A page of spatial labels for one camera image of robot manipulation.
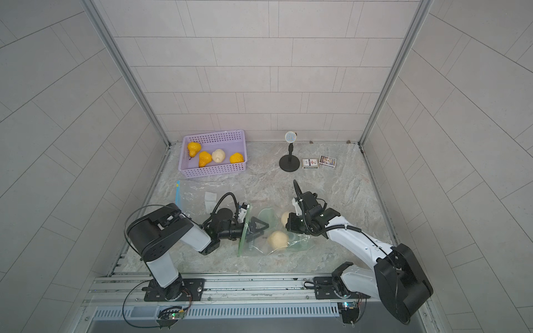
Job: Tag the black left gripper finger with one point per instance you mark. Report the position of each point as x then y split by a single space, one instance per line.
256 223
254 234

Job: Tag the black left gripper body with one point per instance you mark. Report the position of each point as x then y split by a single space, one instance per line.
246 234

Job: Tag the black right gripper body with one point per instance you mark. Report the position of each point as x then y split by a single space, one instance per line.
297 224

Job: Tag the pale round fruit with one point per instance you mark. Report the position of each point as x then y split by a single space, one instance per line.
218 156
285 219
278 240

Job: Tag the green zip-top bag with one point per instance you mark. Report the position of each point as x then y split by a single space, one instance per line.
260 246

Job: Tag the blue zip-top bag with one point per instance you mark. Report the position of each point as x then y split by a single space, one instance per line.
198 199

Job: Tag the yellow pear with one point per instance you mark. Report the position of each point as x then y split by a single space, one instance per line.
194 148
204 159
236 158

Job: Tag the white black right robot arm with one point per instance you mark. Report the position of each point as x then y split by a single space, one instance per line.
366 254

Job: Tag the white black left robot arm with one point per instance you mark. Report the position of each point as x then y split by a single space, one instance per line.
153 235

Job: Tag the black microphone stand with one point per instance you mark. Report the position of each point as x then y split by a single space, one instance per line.
289 163

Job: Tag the white gold card box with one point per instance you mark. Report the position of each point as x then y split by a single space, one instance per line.
310 163

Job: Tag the purple plastic basket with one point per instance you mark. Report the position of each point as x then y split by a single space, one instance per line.
231 142

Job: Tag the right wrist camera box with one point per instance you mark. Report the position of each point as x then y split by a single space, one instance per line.
297 207

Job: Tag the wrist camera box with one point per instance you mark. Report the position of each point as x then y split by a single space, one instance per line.
242 212
297 207

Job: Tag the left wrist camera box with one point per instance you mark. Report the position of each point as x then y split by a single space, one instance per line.
242 212

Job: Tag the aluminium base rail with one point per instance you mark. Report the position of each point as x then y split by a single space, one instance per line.
250 296

